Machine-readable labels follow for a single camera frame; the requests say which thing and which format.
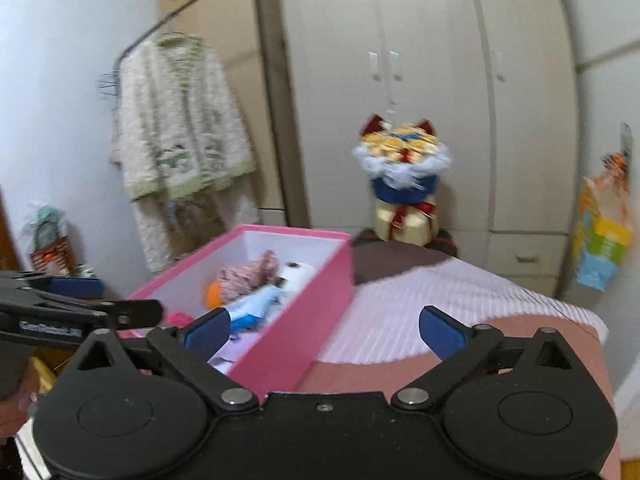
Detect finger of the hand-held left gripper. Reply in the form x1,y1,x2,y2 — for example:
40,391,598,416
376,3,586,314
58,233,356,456
0,290,164,330
0,270,105,302

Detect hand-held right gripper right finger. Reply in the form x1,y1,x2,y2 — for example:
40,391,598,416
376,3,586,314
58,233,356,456
391,305,576,413

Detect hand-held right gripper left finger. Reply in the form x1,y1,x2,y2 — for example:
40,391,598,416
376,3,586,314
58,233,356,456
64,306,261,414

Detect small orange ball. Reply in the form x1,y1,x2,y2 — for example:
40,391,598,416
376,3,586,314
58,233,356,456
204,280,226,309

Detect blue white wet wipes pack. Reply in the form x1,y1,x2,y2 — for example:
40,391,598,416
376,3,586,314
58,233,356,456
222,285,284,332

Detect pink cardboard box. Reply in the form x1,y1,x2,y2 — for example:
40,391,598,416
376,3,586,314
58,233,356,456
116,225,355,404

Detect white panda plush toy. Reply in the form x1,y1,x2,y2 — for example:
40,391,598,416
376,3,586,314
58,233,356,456
272,260,319,294

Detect printed paper sheet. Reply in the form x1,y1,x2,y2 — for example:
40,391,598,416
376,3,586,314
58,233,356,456
210,339,252,377

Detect brown woven bag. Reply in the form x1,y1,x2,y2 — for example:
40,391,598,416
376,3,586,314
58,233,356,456
22,202,81,277

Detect pink striped bedsheet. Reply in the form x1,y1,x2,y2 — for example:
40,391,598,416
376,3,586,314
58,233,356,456
295,239,614,413

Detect yellow box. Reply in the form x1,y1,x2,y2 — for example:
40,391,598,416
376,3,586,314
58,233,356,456
29,356,57,397

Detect dark case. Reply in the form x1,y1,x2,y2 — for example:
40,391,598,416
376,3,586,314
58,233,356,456
352,229,459,259

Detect fluffy white pajama pants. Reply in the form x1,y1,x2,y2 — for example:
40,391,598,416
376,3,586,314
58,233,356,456
132,187,261,274

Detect cream bundle with red ribbon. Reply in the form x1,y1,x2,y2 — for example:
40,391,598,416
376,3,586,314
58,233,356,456
375,195,441,247

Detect yellow flower bouquet blue wrap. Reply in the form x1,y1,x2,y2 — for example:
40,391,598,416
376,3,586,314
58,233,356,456
352,113,451,204

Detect colourful gift bag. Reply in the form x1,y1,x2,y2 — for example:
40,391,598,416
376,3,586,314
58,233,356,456
570,176,635,292

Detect fluffy white pajama top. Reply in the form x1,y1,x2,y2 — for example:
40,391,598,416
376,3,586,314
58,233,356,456
109,33,256,204

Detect black clothes rack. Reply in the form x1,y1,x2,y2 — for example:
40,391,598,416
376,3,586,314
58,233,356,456
97,0,309,229

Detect grey wardrobe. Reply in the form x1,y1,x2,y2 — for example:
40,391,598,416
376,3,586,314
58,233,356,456
260,0,582,292

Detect wire hangers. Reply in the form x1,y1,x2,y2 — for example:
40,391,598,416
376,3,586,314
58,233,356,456
97,72,122,102

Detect orange black hanging cords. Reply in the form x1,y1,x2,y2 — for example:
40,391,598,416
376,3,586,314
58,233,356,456
602,122,634,197

